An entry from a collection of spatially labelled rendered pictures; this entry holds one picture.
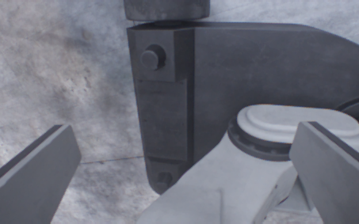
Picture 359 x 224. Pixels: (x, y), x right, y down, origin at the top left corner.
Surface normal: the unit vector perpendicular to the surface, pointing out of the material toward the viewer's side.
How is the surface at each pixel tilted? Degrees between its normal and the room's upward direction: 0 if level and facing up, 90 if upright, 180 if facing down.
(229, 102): 0
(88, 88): 0
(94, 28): 0
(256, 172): 90
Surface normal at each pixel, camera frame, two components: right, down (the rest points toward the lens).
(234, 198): -0.03, -0.87
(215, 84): -0.22, 0.48
